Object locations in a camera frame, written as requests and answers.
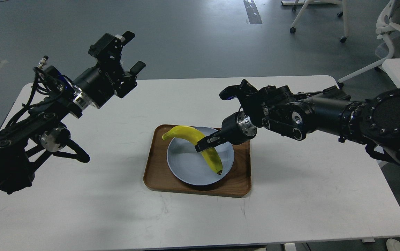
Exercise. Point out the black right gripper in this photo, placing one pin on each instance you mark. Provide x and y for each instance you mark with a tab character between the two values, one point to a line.
236	129

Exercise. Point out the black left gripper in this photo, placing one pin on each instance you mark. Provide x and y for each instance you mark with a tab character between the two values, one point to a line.
99	82

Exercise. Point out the yellow banana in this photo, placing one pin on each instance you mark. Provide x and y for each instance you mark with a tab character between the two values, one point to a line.
203	144

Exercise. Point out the light blue plate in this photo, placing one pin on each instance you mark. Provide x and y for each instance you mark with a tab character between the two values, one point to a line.
190	166

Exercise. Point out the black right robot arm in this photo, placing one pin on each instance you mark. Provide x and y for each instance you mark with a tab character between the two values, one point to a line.
374	123

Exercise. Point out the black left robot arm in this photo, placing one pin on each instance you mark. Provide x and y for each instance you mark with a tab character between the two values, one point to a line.
36	132

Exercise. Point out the brown wooden tray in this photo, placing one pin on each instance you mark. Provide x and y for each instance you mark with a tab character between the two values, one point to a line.
159	177

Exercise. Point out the white rolling chair base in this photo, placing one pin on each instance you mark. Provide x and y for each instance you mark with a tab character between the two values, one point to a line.
310	14

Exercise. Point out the white shoe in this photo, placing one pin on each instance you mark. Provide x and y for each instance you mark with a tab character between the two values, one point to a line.
392	245

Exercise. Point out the white office chair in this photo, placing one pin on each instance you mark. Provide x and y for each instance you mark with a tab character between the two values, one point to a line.
387	23

